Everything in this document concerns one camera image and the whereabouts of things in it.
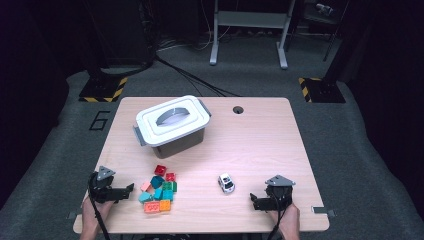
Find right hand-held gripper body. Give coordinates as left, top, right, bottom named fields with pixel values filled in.
left=264, top=174, right=297, bottom=212

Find black striped stand base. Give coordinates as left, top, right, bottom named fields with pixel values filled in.
left=298, top=77, right=347, bottom=104
left=78, top=76, right=129, bottom=103

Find grey device on shelf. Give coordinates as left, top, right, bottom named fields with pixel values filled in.
left=314, top=2, right=335, bottom=17

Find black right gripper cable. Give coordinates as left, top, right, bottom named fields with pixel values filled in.
left=266, top=189, right=288, bottom=240

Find person's left hand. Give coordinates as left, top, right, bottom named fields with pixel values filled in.
left=81, top=196, right=116, bottom=234

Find black cabinet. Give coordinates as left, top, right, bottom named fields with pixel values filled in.
left=84, top=0, right=154, bottom=68

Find white toy car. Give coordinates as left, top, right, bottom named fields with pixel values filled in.
left=217, top=172, right=236, bottom=194

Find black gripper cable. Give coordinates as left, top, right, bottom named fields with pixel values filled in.
left=87, top=173, right=112, bottom=240
left=266, top=189, right=288, bottom=240

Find dark teal toy block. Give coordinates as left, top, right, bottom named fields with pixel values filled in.
left=150, top=175, right=165, bottom=189

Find white floor cables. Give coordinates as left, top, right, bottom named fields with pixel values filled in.
left=156, top=31, right=234, bottom=53

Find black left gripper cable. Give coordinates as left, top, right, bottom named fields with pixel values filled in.
left=87, top=173, right=112, bottom=240

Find green toy block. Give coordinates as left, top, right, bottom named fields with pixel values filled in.
left=161, top=181, right=178, bottom=193

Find grey transparent storage box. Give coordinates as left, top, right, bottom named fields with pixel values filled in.
left=133, top=99, right=213, bottom=160

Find white box lid grey handle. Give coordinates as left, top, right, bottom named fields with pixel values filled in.
left=135, top=94, right=212, bottom=148

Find white metal desk frame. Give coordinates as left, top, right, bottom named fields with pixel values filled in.
left=209, top=0, right=297, bottom=70

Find black floor cable bundle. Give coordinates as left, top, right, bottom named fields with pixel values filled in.
left=99, top=54, right=242, bottom=98

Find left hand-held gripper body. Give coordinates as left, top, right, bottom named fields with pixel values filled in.
left=88, top=165, right=125, bottom=204

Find person's right hand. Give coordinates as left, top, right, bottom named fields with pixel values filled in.
left=270, top=203, right=301, bottom=236

